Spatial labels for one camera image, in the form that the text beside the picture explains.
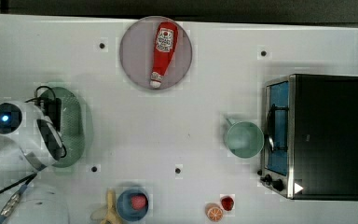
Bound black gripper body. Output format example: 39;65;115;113
39;97;62;131

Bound green oval strainer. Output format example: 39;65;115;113
39;87;85;168

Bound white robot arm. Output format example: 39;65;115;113
0;101;66;224

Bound grey round plate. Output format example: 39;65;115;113
119;16;193;90

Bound peeled banana toy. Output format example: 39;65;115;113
90;189;123;224

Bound blue bowl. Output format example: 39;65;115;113
117;188;149;222

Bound pink toy in bowl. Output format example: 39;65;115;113
131;194;147;211

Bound red ketchup bottle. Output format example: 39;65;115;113
150;21;178;89

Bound orange slice toy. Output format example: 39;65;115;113
205;203;224;222

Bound green mug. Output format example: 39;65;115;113
224;119;264;159

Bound red strawberry toy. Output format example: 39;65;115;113
220;196;234;211

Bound black toaster oven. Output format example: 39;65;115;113
258;74;358;201

